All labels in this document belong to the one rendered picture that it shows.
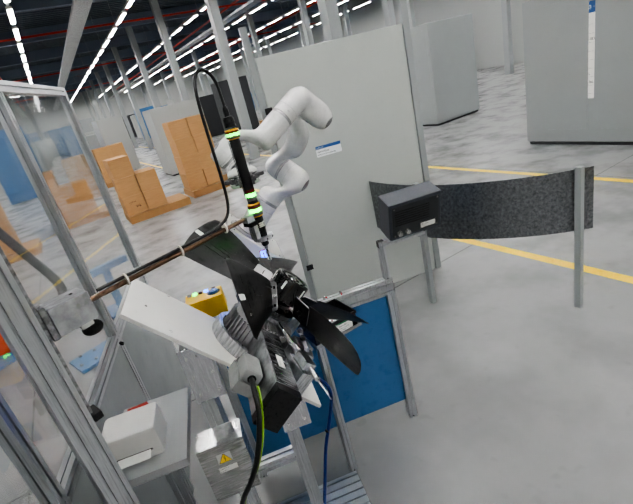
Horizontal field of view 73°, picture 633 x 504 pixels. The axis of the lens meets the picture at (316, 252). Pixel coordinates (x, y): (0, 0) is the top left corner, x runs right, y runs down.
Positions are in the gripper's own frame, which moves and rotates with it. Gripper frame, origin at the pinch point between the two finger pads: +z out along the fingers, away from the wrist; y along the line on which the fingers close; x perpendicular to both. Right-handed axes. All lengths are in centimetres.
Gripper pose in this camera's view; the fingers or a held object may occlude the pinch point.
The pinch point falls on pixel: (245, 180)
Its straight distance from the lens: 140.8
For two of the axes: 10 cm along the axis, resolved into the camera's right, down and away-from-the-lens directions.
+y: -9.4, 3.1, -1.6
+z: 2.6, 3.2, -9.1
